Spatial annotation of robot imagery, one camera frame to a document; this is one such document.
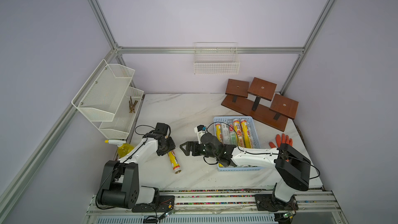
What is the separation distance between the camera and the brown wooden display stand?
0.93m

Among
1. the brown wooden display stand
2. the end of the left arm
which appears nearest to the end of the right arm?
the end of the left arm

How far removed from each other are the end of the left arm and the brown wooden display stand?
0.49 m
